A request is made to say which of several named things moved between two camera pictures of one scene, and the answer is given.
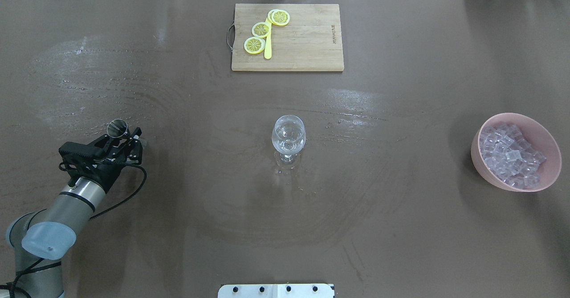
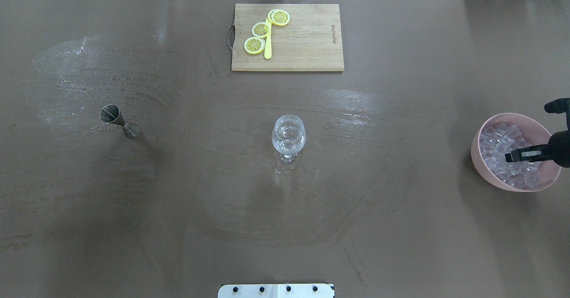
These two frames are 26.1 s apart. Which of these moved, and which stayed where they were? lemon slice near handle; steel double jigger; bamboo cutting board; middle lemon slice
Moved: steel double jigger
Stayed: lemon slice near handle; bamboo cutting board; middle lemon slice
